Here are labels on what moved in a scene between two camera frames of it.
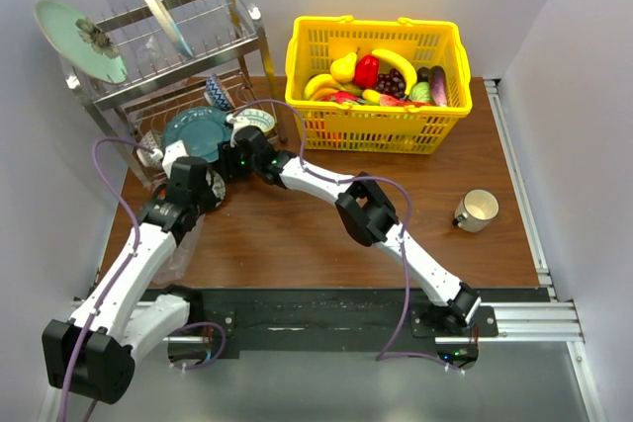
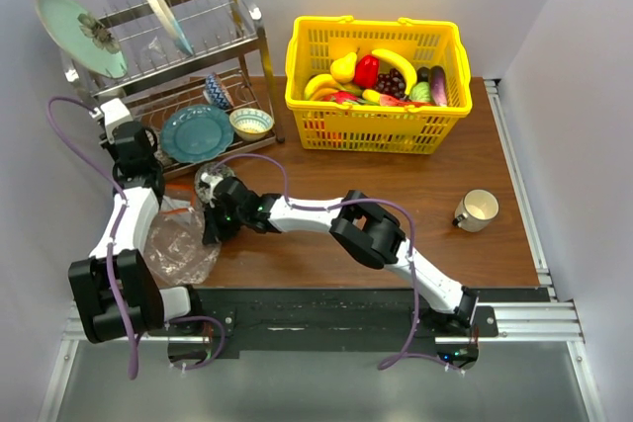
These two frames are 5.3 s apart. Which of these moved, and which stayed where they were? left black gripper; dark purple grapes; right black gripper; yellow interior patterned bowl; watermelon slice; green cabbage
Moved: left black gripper; right black gripper
Stayed: yellow interior patterned bowl; watermelon slice; dark purple grapes; green cabbage
